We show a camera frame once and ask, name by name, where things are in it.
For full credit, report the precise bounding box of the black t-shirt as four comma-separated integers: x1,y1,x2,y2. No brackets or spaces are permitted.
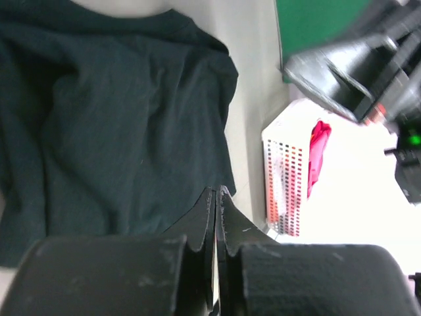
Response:
1,1,238,267

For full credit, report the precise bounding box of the green ring binder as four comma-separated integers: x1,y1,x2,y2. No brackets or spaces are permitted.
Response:
274,0,392,85

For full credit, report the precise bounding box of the magenta t-shirt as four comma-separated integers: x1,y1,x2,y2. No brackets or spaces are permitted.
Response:
307,120,332,198

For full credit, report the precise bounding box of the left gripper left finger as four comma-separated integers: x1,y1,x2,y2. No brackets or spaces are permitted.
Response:
6,189,216,315

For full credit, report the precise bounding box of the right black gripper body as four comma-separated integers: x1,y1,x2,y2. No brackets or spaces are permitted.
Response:
358,0,421,207

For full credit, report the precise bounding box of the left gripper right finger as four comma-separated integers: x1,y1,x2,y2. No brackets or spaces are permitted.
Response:
215,187,414,315

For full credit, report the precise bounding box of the white plastic basket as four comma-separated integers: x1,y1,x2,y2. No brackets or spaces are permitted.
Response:
262,99,420,243

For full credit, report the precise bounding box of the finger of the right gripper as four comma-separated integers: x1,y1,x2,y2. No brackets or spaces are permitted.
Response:
283,36,399,123

